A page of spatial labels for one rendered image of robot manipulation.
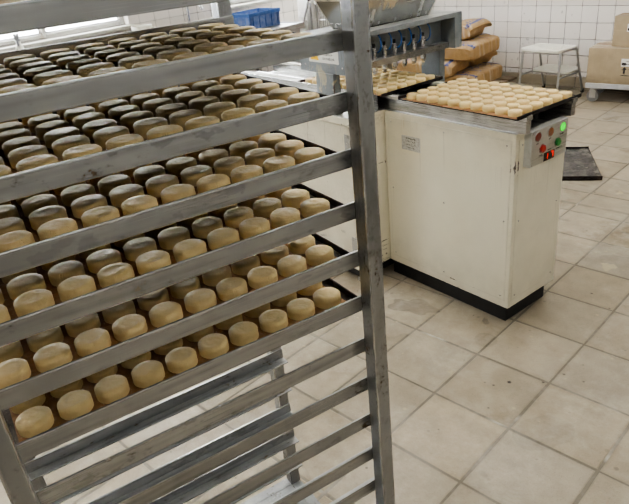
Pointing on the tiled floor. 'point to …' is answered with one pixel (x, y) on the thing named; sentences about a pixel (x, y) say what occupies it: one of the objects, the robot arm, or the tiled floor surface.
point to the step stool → (552, 64)
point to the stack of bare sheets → (580, 165)
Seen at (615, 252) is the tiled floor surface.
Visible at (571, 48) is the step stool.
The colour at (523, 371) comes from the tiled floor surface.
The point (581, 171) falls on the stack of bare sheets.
